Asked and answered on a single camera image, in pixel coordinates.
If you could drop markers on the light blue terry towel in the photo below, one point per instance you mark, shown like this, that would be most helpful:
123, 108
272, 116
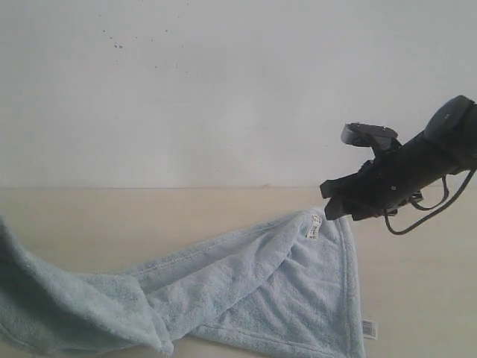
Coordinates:
285, 288

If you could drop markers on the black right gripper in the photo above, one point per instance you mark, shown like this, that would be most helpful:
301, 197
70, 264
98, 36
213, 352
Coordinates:
391, 179

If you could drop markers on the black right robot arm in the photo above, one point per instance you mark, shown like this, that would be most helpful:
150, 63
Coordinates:
446, 146

